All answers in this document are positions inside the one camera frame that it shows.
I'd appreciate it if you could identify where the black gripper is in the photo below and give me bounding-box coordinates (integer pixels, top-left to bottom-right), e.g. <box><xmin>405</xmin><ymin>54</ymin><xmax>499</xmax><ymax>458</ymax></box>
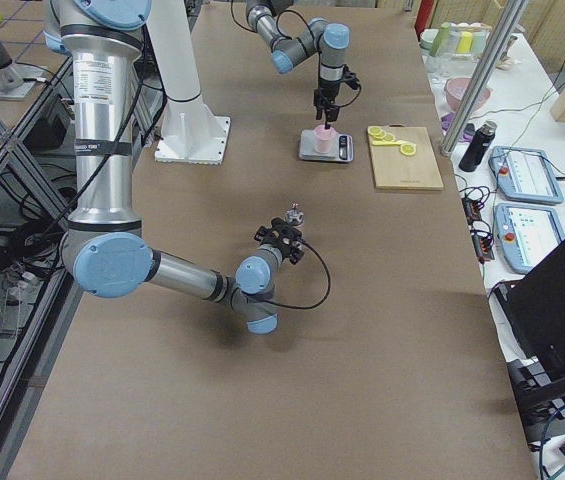
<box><xmin>313</xmin><ymin>64</ymin><xmax>361</xmax><ymax>130</ymax></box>
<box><xmin>255</xmin><ymin>217</ymin><xmax>304</xmax><ymax>262</ymax></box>

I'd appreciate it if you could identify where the pink plastic cup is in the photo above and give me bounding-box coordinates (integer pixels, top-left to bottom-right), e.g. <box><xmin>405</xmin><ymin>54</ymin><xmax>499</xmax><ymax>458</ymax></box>
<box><xmin>313</xmin><ymin>125</ymin><xmax>337</xmax><ymax>154</ymax></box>

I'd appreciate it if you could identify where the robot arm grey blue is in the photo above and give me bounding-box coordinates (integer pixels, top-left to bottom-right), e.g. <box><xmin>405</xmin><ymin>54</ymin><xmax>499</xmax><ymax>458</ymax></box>
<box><xmin>44</xmin><ymin>1</ymin><xmax>296</xmax><ymax>334</ymax></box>
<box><xmin>245</xmin><ymin>1</ymin><xmax>362</xmax><ymax>129</ymax></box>

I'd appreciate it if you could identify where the silver digital kitchen scale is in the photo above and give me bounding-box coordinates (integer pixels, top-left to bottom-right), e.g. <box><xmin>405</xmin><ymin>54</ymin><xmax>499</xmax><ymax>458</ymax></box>
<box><xmin>299</xmin><ymin>130</ymin><xmax>354</xmax><ymax>163</ymax></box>

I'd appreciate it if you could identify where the green cup stack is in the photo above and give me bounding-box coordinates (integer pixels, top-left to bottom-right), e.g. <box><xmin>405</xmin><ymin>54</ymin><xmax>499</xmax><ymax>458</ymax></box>
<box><xmin>429</xmin><ymin>22</ymin><xmax>452</xmax><ymax>57</ymax></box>

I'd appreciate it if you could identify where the yellow cup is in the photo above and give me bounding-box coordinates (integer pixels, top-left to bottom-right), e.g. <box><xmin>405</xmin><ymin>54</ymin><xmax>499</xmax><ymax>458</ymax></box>
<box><xmin>455</xmin><ymin>31</ymin><xmax>473</xmax><ymax>55</ymax></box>

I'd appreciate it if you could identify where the lemon slice far end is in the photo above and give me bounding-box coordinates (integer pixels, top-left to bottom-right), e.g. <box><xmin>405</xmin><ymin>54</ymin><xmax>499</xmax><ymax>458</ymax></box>
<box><xmin>367</xmin><ymin>126</ymin><xmax>384</xmax><ymax>138</ymax></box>

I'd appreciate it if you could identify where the yellow plastic knife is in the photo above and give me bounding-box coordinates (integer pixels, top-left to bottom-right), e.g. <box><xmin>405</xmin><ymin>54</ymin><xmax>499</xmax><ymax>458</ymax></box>
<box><xmin>371</xmin><ymin>140</ymin><xmax>405</xmax><ymax>147</ymax></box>

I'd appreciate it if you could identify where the bamboo cutting board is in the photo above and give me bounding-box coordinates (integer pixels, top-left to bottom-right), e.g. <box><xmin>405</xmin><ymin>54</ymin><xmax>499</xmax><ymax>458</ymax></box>
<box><xmin>367</xmin><ymin>125</ymin><xmax>443</xmax><ymax>191</ymax></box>

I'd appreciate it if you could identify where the lemon slice top single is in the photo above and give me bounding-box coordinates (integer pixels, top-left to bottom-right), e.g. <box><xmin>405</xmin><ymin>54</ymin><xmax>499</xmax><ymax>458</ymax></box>
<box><xmin>399</xmin><ymin>143</ymin><xmax>417</xmax><ymax>156</ymax></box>

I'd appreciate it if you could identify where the purple cloth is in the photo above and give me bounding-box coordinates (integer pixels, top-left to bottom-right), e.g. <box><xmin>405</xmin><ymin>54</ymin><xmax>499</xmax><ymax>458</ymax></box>
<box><xmin>440</xmin><ymin>112</ymin><xmax>455</xmax><ymax>132</ymax></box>

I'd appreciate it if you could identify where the pink bowl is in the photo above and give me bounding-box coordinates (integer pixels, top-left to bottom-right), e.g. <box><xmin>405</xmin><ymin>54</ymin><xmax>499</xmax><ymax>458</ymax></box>
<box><xmin>444</xmin><ymin>77</ymin><xmax>492</xmax><ymax>112</ymax></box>

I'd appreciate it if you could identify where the black water bottle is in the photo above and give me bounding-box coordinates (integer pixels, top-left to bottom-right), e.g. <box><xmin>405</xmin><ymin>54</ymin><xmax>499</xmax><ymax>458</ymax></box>
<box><xmin>458</xmin><ymin>120</ymin><xmax>497</xmax><ymax>173</ymax></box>

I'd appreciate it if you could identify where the upper teach pendant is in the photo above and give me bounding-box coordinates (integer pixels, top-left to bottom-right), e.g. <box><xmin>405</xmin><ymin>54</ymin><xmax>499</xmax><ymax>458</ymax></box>
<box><xmin>489</xmin><ymin>146</ymin><xmax>564</xmax><ymax>205</ymax></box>

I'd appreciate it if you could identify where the teach pendant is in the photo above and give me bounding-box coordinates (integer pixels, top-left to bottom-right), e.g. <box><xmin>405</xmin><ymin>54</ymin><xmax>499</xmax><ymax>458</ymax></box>
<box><xmin>489</xmin><ymin>146</ymin><xmax>564</xmax><ymax>205</ymax></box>
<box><xmin>494</xmin><ymin>202</ymin><xmax>565</xmax><ymax>274</ymax></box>

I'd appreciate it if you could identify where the lower teach pendant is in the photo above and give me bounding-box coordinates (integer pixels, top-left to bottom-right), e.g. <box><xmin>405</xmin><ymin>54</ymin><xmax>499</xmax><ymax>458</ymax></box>
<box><xmin>494</xmin><ymin>202</ymin><xmax>565</xmax><ymax>274</ymax></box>

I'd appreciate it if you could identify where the black monitor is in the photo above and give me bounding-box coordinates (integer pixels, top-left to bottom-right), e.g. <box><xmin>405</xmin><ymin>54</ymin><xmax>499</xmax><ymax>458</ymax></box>
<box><xmin>496</xmin><ymin>239</ymin><xmax>565</xmax><ymax>414</ymax></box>

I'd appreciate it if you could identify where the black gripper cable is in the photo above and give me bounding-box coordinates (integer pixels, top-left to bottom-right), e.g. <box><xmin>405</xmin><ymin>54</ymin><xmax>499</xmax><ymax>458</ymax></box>
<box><xmin>261</xmin><ymin>239</ymin><xmax>332</xmax><ymax>310</ymax></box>

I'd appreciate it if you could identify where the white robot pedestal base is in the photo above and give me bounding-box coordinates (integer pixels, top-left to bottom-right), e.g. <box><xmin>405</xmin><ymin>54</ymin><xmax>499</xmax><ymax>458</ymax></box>
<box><xmin>147</xmin><ymin>0</ymin><xmax>230</xmax><ymax>165</ymax></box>

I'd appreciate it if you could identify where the aluminium frame post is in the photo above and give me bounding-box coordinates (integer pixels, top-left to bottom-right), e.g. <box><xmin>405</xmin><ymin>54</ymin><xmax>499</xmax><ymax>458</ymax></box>
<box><xmin>440</xmin><ymin>0</ymin><xmax>529</xmax><ymax>157</ymax></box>

